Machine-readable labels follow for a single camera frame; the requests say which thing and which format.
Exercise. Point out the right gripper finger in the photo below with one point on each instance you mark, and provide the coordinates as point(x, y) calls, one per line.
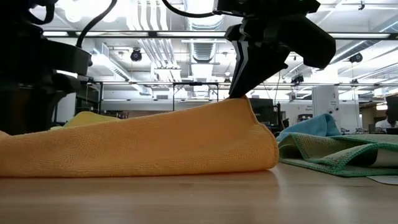
point(241, 56)
point(264, 59)

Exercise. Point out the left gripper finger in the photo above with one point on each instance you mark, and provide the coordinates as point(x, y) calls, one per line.
point(68, 60)
point(28, 109)

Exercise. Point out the yellow microfiber towel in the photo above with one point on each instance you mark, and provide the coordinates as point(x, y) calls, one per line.
point(90, 119)

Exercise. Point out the green microfiber towel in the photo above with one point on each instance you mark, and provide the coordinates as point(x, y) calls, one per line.
point(311, 149)

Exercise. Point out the orange microfiber towel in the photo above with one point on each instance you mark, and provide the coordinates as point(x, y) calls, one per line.
point(140, 143)

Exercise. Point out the blue microfiber towel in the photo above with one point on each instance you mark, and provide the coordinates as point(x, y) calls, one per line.
point(314, 126)

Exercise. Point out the black equipment rack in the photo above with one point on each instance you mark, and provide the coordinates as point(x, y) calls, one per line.
point(264, 112)

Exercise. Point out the black ceiling spotlight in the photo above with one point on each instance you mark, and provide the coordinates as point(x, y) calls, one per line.
point(136, 55)
point(356, 57)

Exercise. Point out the white column with signs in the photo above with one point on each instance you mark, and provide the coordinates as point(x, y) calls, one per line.
point(325, 99)

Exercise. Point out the black monitor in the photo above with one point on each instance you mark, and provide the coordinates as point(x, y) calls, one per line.
point(393, 101)

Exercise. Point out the person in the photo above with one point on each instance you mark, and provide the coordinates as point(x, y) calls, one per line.
point(384, 126)

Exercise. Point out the white paper scrap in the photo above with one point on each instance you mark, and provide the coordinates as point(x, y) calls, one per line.
point(385, 180)

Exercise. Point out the black metal frame stand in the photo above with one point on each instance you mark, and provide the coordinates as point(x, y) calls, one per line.
point(196, 83)

